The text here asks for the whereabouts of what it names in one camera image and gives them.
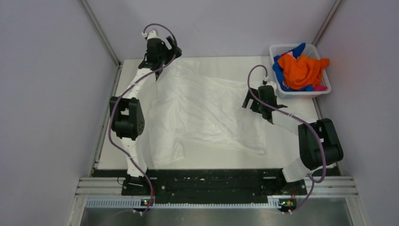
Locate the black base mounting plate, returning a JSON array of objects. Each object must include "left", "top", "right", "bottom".
[{"left": 92, "top": 168, "right": 340, "bottom": 205}]

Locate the grey aluminium corner post left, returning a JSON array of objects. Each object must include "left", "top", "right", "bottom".
[{"left": 78, "top": 0, "right": 121, "bottom": 67}]

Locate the grey aluminium corner post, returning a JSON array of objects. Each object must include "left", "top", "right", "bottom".
[
  {"left": 312, "top": 0, "right": 345, "bottom": 46},
  {"left": 78, "top": 0, "right": 121, "bottom": 67}
]

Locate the grey slotted cable duct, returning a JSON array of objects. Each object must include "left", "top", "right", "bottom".
[{"left": 86, "top": 198, "right": 293, "bottom": 209}]

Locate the white t shirt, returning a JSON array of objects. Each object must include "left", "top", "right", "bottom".
[{"left": 146, "top": 60, "right": 266, "bottom": 165}]

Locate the aluminium rail frame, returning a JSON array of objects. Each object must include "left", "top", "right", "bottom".
[{"left": 75, "top": 176, "right": 359, "bottom": 198}]

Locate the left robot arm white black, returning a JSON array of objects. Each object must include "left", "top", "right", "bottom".
[{"left": 108, "top": 30, "right": 182, "bottom": 195}]

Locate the blue t shirt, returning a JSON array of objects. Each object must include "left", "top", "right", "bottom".
[{"left": 272, "top": 43, "right": 315, "bottom": 92}]

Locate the pink garment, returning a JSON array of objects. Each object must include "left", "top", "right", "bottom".
[{"left": 314, "top": 84, "right": 328, "bottom": 92}]

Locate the orange t shirt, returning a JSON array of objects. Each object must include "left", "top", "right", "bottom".
[{"left": 277, "top": 54, "right": 330, "bottom": 89}]

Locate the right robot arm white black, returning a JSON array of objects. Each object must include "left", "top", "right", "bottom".
[{"left": 242, "top": 85, "right": 343, "bottom": 194}]

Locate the grey aluminium corner post right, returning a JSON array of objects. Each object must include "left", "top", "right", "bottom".
[{"left": 312, "top": 0, "right": 345, "bottom": 46}]

